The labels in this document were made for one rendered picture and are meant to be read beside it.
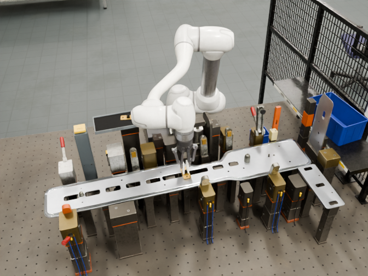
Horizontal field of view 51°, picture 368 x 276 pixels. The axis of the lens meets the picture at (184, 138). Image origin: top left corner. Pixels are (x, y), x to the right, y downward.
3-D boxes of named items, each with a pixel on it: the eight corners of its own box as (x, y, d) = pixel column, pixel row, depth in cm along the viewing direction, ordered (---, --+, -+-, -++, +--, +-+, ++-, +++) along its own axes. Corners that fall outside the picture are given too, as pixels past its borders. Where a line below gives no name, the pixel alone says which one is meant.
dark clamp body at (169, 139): (167, 194, 231) (164, 145, 206) (163, 180, 239) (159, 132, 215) (179, 191, 232) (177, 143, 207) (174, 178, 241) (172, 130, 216)
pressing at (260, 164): (44, 224, 179) (43, 222, 178) (44, 189, 196) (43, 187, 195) (314, 165, 205) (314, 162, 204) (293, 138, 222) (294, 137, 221)
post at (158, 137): (158, 191, 232) (154, 140, 206) (156, 185, 236) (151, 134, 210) (166, 189, 233) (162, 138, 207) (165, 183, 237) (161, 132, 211)
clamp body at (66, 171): (73, 219, 218) (58, 173, 194) (72, 203, 226) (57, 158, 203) (86, 217, 219) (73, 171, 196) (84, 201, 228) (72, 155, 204)
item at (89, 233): (87, 237, 208) (76, 201, 189) (87, 229, 212) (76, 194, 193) (97, 235, 209) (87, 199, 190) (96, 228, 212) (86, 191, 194)
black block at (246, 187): (242, 234, 207) (246, 197, 189) (235, 220, 215) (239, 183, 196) (251, 232, 208) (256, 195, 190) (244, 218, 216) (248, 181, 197)
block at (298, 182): (289, 228, 210) (298, 192, 192) (279, 211, 219) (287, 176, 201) (301, 224, 211) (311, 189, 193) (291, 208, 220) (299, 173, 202)
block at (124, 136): (129, 184, 237) (120, 126, 208) (127, 175, 243) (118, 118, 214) (145, 181, 239) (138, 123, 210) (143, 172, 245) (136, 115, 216)
